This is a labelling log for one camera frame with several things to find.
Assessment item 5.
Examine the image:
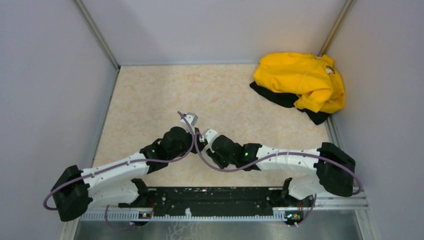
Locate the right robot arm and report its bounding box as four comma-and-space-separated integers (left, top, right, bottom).
202, 132, 356, 206

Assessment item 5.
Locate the aluminium frame rail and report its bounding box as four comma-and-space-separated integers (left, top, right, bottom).
79, 187, 369, 224

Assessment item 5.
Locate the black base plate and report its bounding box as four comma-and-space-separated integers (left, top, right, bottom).
118, 187, 313, 217

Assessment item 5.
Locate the black garment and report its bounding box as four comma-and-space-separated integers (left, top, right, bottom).
249, 81, 331, 125

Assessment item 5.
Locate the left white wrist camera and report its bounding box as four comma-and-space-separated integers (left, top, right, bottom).
180, 112, 198, 134

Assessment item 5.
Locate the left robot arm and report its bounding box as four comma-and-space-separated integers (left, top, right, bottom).
51, 126, 208, 222

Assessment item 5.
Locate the yellow garment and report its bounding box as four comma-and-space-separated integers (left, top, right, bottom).
253, 52, 346, 114

